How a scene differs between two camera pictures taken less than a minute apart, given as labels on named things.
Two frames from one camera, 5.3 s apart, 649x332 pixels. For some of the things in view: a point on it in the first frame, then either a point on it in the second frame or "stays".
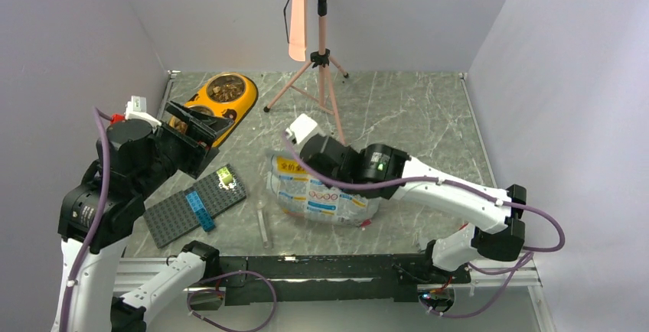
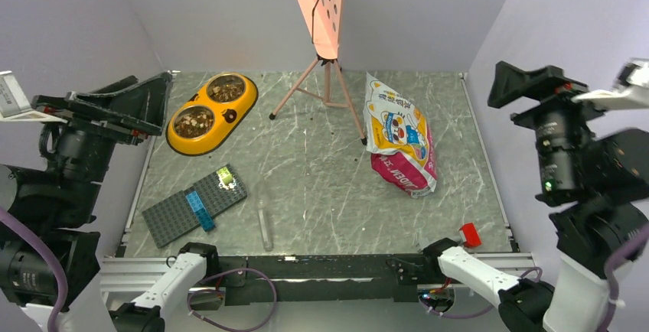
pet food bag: [298, 194] -> [399, 138]
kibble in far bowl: [226, 88] stays
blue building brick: [197, 206] stays
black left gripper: [207, 126] -> [133, 109]
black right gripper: [314, 169] -> [541, 82]
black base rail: [278, 279] stays
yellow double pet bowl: [228, 96] stays
